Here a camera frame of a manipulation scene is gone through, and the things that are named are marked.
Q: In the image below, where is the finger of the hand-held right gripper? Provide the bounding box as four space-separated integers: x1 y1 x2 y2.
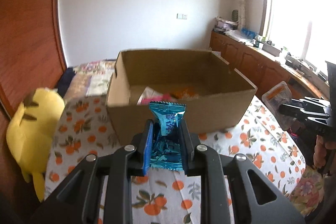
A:
278 105 331 120
289 97 331 109

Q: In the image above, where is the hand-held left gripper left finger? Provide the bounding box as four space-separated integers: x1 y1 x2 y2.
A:
30 119 155 224

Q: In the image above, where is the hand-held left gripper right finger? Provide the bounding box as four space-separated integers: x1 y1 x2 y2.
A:
180 119 306 224

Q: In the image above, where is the clear packet orange label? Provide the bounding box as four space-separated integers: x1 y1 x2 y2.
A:
262 81 292 130

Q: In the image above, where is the blue candy packet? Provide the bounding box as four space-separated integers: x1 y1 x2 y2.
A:
148 101 187 170

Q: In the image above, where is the brown cardboard box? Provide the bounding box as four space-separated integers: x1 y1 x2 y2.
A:
106 49 258 144

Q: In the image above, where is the person's right hand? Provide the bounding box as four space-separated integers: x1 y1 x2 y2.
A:
313 135 328 169

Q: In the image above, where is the dark box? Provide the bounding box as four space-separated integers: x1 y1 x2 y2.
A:
285 53 302 68

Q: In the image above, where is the orange fruit print blanket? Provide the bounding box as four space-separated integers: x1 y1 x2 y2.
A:
45 95 307 224

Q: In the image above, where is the wooden cabinet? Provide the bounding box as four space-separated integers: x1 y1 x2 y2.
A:
209 30 330 109

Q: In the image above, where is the purple floral cloth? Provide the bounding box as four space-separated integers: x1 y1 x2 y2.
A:
289 164 331 216

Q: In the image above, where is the window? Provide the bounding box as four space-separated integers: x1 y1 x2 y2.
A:
262 0 336 75

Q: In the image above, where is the row of blue bottles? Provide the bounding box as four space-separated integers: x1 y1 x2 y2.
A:
240 27 258 39

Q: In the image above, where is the pastel patchwork quilt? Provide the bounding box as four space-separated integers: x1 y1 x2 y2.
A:
64 60 117 104

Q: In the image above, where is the stack of purple white boxes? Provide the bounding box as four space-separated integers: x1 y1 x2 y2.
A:
214 17 238 34

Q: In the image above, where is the yellow plush toy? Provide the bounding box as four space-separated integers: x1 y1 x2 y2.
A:
6 88 66 202

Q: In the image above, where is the brown wooden panel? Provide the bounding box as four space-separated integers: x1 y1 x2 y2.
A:
0 0 67 119

